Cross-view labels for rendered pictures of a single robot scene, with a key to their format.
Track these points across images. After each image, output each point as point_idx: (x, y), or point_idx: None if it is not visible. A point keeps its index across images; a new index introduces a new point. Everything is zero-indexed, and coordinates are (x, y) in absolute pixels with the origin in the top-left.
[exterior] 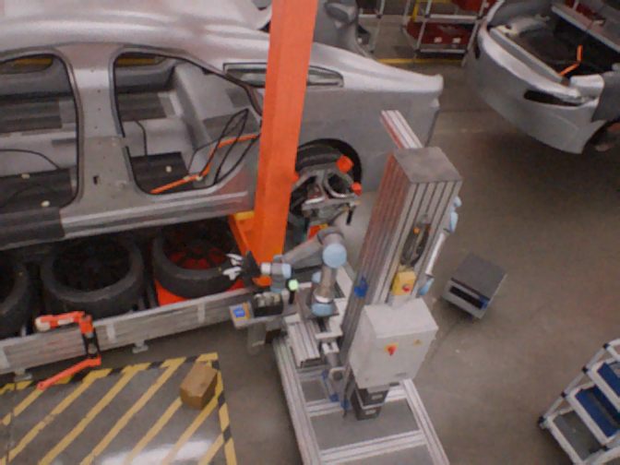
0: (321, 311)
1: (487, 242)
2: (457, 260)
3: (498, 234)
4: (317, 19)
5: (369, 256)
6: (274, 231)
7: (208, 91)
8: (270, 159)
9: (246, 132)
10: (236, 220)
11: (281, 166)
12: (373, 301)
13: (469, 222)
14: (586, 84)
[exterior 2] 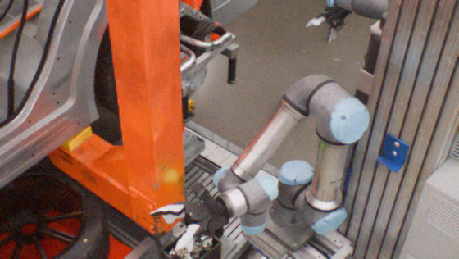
0: (332, 224)
1: (354, 38)
2: (340, 74)
3: (358, 24)
4: None
5: (401, 95)
6: (169, 136)
7: None
8: (144, 9)
9: (15, 14)
10: (70, 151)
11: (161, 16)
12: (435, 165)
13: (318, 26)
14: None
